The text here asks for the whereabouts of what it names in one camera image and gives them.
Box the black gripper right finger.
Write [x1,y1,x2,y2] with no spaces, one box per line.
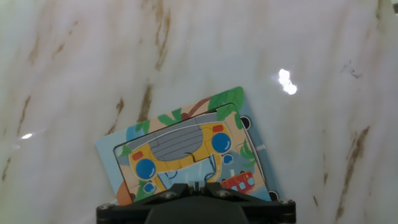
[196,182,297,224]

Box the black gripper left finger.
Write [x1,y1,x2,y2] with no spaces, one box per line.
[95,182,197,224]

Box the vehicle picture puzzle board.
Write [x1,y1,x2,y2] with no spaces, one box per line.
[95,86,283,207]

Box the marble pattern board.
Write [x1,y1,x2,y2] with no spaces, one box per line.
[0,0,398,224]

